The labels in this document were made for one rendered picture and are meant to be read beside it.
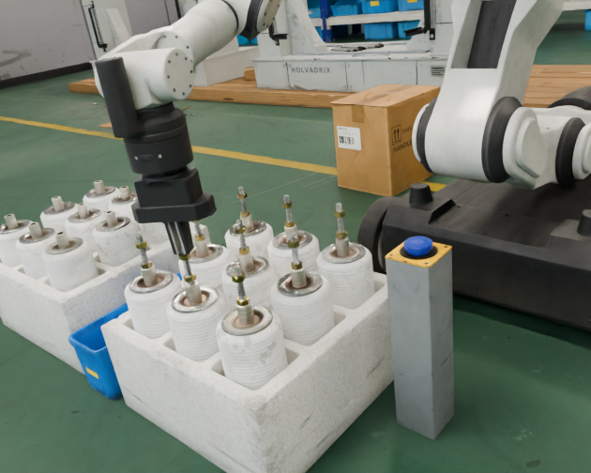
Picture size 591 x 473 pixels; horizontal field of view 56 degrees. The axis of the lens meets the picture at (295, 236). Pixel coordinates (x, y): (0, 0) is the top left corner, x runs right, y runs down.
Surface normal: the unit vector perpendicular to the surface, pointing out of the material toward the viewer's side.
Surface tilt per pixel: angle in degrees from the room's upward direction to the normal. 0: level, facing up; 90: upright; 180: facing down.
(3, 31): 90
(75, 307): 90
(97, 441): 0
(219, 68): 90
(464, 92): 48
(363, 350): 90
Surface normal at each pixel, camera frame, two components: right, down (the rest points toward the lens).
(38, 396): -0.13, -0.90
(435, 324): 0.75, 0.18
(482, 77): -0.66, -0.10
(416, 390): -0.65, 0.40
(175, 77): 0.90, 0.07
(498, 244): -0.58, -0.35
